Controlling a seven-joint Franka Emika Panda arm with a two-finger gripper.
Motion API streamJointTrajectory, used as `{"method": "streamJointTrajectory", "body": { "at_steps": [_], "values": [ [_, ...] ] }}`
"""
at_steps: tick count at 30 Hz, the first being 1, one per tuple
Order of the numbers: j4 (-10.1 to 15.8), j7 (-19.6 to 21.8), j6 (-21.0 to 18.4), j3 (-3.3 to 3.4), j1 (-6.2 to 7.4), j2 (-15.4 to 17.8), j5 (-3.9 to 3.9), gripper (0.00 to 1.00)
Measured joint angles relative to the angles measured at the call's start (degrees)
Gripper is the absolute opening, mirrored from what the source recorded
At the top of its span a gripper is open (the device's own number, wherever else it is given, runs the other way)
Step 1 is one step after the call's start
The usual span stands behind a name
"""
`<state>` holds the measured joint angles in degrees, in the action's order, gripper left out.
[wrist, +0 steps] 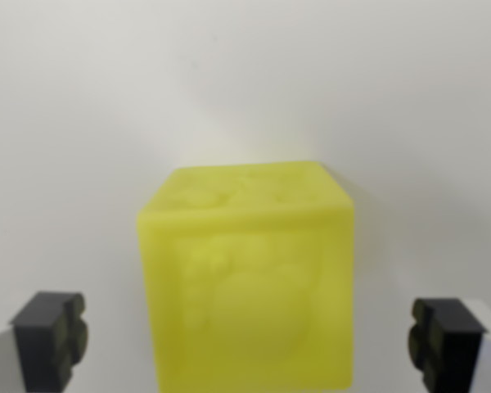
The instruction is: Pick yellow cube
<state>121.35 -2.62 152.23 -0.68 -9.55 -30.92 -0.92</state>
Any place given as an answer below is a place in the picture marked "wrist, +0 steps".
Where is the black grey gripper left finger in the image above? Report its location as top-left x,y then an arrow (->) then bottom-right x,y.
0,290 -> 90,393

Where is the yellow embossed cube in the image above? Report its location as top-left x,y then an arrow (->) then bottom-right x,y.
135,160 -> 356,393

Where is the black grey gripper right finger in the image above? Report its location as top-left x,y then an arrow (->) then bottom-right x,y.
407,297 -> 491,393

